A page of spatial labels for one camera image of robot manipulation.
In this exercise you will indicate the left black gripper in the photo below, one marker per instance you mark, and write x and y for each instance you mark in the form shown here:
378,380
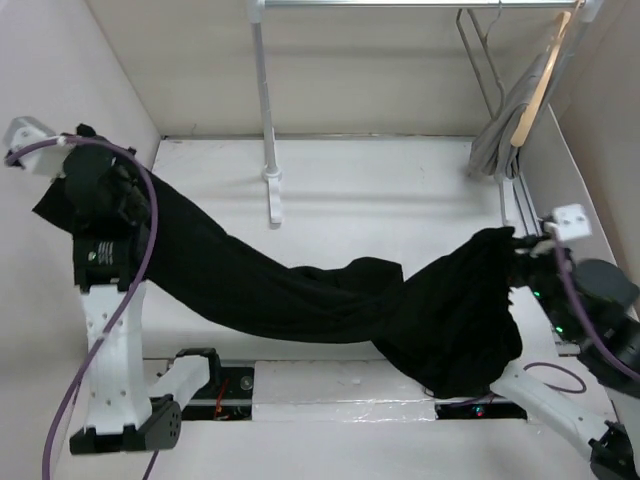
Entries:
66,171

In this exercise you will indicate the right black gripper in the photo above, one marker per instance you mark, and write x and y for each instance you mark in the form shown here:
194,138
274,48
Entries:
525,250

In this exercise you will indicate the black trousers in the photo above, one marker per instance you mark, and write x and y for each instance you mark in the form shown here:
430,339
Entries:
448,327

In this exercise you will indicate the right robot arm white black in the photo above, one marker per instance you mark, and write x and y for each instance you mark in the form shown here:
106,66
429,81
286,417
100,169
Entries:
587,304

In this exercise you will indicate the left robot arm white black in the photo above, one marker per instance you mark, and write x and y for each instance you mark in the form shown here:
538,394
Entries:
109,271

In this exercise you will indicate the wooden hanger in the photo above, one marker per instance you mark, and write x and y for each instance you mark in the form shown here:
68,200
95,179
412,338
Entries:
528,117

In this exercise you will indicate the grey hanging garment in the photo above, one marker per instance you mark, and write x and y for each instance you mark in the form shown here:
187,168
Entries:
492,153

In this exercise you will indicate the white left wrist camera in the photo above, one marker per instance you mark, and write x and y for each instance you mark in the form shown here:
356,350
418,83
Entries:
35,148

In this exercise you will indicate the grey wire hanger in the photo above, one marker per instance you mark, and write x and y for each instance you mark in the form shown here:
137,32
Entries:
475,41

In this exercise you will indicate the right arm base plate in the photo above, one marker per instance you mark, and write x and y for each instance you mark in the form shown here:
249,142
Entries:
491,407

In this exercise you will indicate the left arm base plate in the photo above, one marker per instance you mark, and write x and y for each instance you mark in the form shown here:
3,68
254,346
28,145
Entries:
225,390

